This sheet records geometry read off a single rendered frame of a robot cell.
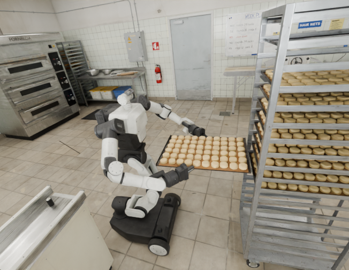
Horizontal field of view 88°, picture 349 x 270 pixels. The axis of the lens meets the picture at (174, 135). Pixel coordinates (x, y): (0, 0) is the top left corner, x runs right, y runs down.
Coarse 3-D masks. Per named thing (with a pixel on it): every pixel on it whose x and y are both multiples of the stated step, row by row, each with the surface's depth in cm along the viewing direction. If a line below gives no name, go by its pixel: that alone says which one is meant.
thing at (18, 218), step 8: (48, 184) 131; (40, 192) 126; (48, 192) 130; (32, 200) 120; (40, 200) 124; (24, 208) 115; (32, 208) 119; (16, 216) 110; (24, 216) 114; (8, 224) 106; (16, 224) 110; (0, 232) 102; (8, 232) 106; (0, 240) 102
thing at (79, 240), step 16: (48, 208) 121; (80, 208) 120; (32, 224) 111; (48, 224) 110; (64, 224) 109; (80, 224) 120; (16, 240) 103; (32, 240) 102; (64, 240) 108; (80, 240) 121; (96, 240) 136; (0, 256) 96; (16, 256) 95; (48, 256) 98; (64, 256) 109; (80, 256) 121; (96, 256) 137
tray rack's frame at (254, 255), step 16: (320, 0) 62; (336, 0) 61; (272, 16) 85; (240, 224) 172; (272, 224) 167; (288, 224) 166; (272, 240) 155; (320, 240) 152; (256, 256) 146; (272, 256) 145; (288, 256) 144
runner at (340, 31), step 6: (330, 30) 99; (336, 30) 99; (342, 30) 98; (348, 30) 98; (264, 36) 107; (270, 36) 106; (276, 36) 106; (294, 36) 104; (300, 36) 103; (306, 36) 103
